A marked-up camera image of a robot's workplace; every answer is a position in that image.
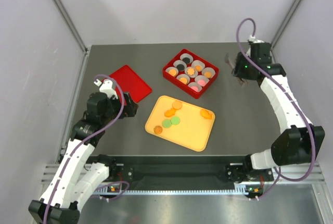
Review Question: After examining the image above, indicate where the green round cookie left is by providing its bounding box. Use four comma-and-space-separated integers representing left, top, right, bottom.
162, 119, 172, 128

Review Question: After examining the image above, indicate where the orange fish cookie left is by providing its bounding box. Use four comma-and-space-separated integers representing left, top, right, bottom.
164, 108, 177, 117

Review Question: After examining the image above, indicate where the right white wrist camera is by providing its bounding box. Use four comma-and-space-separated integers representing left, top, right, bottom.
248, 35, 264, 44

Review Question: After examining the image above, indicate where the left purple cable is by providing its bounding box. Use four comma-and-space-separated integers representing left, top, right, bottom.
41, 74, 131, 223

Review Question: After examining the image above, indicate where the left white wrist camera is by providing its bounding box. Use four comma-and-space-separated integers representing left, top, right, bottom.
94, 79, 118, 99

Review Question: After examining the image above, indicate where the red lid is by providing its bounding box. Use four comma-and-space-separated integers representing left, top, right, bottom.
109, 65, 152, 104

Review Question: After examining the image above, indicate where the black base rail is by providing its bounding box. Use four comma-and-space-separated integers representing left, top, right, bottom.
87, 155, 273, 191

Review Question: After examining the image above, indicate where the green round cookie right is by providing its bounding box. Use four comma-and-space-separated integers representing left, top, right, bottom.
170, 116, 181, 125

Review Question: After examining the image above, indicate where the black sandwich cookie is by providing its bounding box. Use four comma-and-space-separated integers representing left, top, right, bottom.
176, 64, 184, 70
182, 57, 190, 64

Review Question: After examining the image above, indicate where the tan round cookie top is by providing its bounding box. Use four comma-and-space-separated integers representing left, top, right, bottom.
172, 101, 182, 110

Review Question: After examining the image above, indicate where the yellow tray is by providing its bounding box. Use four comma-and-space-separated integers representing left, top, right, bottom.
145, 95, 215, 152

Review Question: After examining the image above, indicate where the orange fish cookie right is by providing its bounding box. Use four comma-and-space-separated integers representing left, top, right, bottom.
200, 109, 212, 119

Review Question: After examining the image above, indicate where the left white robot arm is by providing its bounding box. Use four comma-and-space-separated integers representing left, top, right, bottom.
28, 92, 138, 223

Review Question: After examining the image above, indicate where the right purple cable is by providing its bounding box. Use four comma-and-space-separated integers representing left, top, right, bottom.
236, 17, 319, 201

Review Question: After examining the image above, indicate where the orange fish cookie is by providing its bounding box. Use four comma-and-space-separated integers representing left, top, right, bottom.
200, 109, 212, 119
164, 108, 177, 117

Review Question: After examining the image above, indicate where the green round cookie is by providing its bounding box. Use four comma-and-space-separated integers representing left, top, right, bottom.
162, 119, 172, 128
170, 116, 181, 125

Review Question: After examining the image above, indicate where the orange swirl cookie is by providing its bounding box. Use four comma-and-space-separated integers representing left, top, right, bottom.
153, 126, 163, 134
187, 68, 195, 76

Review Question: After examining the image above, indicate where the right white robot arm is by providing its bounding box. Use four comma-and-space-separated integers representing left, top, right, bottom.
233, 38, 325, 180

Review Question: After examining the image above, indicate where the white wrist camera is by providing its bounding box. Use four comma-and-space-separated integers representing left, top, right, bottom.
248, 35, 264, 44
94, 79, 118, 99

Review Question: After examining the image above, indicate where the purple cable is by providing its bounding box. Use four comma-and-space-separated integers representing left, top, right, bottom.
236, 17, 319, 201
41, 74, 131, 223

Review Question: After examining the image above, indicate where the red compartment box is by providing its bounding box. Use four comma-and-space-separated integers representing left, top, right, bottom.
162, 49, 219, 99

